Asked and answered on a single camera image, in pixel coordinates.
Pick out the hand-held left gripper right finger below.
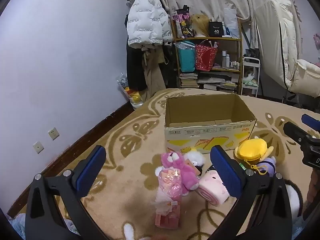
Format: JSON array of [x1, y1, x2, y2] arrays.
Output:
[[209, 145, 293, 240]]

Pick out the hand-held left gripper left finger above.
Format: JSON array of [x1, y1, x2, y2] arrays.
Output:
[[25, 145, 110, 240]]

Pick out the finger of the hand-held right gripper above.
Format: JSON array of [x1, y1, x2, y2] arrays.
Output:
[[283, 121, 316, 146], [301, 114, 320, 131]]

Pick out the pink pig roll cushion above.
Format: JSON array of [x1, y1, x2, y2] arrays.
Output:
[[194, 169, 230, 207]]

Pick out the yellow plush pouch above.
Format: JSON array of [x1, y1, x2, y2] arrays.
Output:
[[234, 138, 274, 167]]

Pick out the purple plush keychain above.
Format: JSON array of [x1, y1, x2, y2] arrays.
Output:
[[255, 156, 277, 178]]

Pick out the pink bear plush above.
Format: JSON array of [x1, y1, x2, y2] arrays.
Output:
[[161, 151, 200, 197]]

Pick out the printed cardboard box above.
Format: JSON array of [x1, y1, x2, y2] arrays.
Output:
[[164, 93, 257, 154]]

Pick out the bear print tag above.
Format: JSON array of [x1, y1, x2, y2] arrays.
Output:
[[186, 160, 203, 178]]

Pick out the white fluffy sheep plush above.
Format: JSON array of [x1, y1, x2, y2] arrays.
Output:
[[183, 149, 206, 173]]

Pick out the pink wrapped gift packet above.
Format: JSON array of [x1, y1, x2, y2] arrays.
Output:
[[153, 166, 183, 215]]

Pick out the white metal cart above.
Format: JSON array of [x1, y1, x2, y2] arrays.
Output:
[[241, 57, 261, 98]]

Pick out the pink gift box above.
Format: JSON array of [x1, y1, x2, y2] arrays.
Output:
[[155, 204, 181, 229]]

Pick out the plastic bag of yellow toys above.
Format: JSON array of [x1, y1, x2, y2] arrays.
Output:
[[117, 73, 145, 110]]

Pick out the pile of papers and books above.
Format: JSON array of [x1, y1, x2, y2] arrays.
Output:
[[197, 70, 240, 92]]

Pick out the pale blue cloth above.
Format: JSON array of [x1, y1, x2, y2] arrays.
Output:
[[7, 212, 81, 240]]

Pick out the wooden shelf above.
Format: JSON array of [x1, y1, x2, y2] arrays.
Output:
[[171, 17, 243, 95]]

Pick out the stack of books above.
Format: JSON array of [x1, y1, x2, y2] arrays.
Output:
[[179, 72, 200, 89]]

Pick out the beige hanging trousers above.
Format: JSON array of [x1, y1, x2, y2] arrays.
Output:
[[142, 47, 167, 101]]

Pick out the dark hanging clothes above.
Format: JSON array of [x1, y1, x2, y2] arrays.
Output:
[[124, 14, 178, 93]]

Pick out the red patterned bag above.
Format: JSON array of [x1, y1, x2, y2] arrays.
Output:
[[195, 43, 218, 71]]

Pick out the teal bag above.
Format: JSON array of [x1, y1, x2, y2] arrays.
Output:
[[177, 42, 196, 73]]

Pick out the white and blue plastic bag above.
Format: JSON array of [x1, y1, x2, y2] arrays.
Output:
[[223, 7, 240, 39]]

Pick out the black box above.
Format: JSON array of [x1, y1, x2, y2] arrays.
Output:
[[209, 21, 224, 38]]

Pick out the blonde wig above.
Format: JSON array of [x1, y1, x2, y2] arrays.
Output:
[[189, 14, 212, 38]]

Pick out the pink and black bag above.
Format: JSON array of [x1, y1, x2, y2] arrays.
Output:
[[172, 5, 193, 39]]

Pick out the white puffer jacket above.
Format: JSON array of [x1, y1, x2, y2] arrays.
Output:
[[126, 0, 173, 49]]

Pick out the white wall socket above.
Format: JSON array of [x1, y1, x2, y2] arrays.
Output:
[[48, 127, 60, 141], [33, 141, 45, 154]]

